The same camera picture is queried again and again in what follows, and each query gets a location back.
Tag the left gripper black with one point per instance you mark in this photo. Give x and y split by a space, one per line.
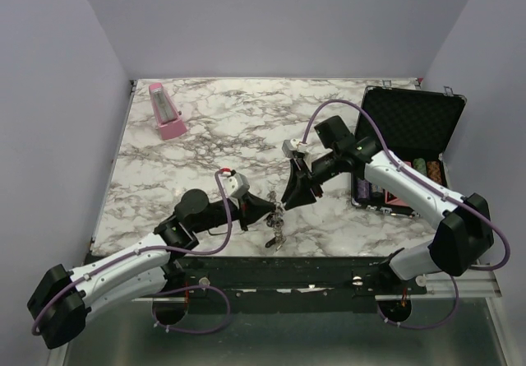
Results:
251 209

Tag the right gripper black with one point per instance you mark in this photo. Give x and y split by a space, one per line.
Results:
298 188

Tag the metal disc with key rings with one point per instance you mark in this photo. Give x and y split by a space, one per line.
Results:
275 221

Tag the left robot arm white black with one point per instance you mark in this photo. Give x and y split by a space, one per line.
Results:
64 299

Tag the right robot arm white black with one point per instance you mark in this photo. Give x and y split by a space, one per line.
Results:
462 224

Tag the purple poker chip stack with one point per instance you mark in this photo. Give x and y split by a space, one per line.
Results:
363 190

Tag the pink warning card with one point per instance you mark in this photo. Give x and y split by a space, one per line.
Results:
392 200

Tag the green poker chip stack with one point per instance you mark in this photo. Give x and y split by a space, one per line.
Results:
420 165

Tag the pink metronome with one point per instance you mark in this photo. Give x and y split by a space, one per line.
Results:
168 118

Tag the orange poker chip stack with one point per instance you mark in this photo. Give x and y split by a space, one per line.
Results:
434 171

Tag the black foam-lined case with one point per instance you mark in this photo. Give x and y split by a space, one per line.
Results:
414 124

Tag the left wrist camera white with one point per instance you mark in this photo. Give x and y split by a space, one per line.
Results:
236 185

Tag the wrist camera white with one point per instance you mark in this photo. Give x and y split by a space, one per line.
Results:
294 148
236 185

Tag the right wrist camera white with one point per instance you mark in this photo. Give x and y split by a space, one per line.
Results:
294 148

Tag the black mounting base plate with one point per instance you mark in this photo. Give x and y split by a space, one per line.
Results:
204 285

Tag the aluminium rail frame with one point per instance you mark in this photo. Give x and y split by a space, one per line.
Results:
453 323

